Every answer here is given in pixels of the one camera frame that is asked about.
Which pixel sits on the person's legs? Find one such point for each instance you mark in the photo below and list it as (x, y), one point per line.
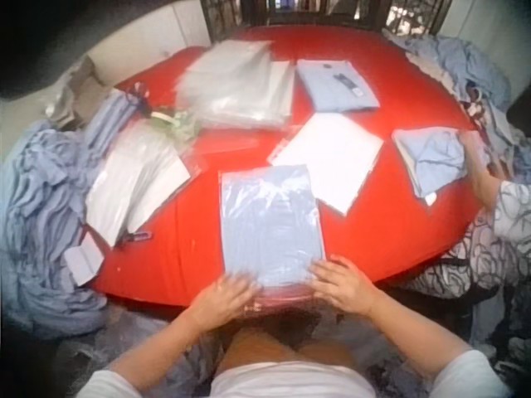
(286, 346)

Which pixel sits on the person's left fingers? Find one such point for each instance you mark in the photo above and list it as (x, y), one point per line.
(242, 288)

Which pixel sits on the heap of blue and white clothes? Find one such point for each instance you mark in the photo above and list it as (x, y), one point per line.
(464, 74)

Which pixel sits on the person's right fingers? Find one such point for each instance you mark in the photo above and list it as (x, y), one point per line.
(327, 275)

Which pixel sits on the red bed sheet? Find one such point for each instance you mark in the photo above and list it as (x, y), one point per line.
(394, 207)

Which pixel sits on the small white card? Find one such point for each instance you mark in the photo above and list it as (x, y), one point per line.
(83, 261)

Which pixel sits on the white cardboard sheet in bag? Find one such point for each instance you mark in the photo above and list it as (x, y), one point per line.
(332, 159)

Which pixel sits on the stack of folded blue shirts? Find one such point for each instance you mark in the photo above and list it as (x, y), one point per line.
(108, 118)

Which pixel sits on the bagged blue shirt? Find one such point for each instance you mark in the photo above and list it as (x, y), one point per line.
(269, 224)

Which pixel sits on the half folded blue shirt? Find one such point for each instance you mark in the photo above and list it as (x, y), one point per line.
(435, 161)

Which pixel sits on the person's left hand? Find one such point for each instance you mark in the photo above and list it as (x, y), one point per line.
(224, 300)

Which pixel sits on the dark window grille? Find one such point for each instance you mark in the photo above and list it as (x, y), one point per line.
(315, 10)

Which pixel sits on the bunch of dark tags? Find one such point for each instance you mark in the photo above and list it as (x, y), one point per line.
(142, 97)

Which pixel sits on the person's right hand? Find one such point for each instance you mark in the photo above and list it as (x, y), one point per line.
(348, 288)

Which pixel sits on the large heap of blue shirts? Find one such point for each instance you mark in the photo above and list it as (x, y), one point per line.
(39, 215)

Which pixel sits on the stack of white cardboard sheets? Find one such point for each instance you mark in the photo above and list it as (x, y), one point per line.
(134, 182)

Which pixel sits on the black clip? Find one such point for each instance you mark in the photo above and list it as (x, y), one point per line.
(134, 237)

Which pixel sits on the stack of clear plastic bags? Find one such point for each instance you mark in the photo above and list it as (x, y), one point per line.
(236, 87)

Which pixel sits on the folded blue shirt with tag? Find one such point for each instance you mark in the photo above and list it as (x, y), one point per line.
(332, 87)

